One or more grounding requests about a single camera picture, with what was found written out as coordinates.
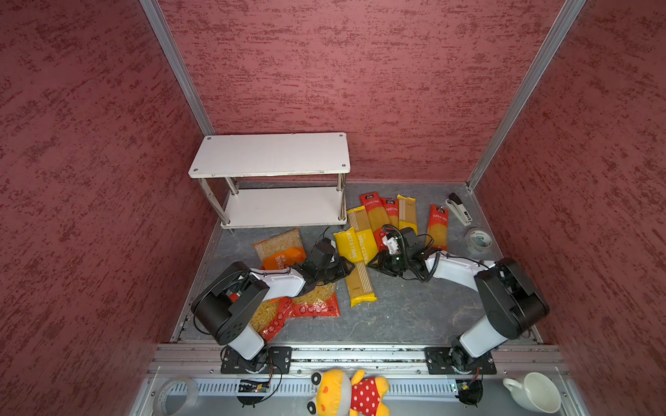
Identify red macaroni bag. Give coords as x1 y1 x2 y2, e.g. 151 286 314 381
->
250 297 292 343
291 284 340 318

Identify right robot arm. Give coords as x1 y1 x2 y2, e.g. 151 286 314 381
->
369 225 550 374

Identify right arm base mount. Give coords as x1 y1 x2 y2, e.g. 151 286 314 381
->
423 347 497 375

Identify orange pasta bag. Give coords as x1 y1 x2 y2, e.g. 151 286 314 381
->
253 228 307 270

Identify grey tape roll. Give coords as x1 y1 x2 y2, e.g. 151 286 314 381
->
465 227 494 254

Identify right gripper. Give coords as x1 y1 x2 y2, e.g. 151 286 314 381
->
366 250 411 277

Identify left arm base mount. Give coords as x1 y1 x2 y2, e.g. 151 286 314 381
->
220 346 293 375

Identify red spaghetti pack large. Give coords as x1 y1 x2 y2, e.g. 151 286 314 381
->
359 192 391 251

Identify white two-tier shelf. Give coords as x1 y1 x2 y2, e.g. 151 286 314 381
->
188 132 351 230

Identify red macaroni bag right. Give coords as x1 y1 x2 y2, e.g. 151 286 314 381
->
291 284 340 318

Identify yellow plush toy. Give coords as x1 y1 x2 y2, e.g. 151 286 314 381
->
307 369 390 416

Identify red spaghetti pack right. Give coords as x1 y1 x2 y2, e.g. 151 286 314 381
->
427 205 449 251

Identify yellow spaghetti pack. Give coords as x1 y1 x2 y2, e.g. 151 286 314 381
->
397 195 418 234
347 206 379 265
334 228 377 308

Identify white black stapler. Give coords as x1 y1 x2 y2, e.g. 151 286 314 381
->
446 192 473 226

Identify clear tape roll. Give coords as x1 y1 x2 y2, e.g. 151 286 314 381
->
153 377 199 416

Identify white ceramic cup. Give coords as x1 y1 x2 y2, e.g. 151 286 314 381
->
502 372 562 414

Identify red macaroni bag left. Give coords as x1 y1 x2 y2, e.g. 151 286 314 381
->
250 297 292 343

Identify red spaghetti pack middle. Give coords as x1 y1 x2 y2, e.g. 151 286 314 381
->
381 198 399 227

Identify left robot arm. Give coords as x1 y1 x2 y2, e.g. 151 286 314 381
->
191 237 355 361

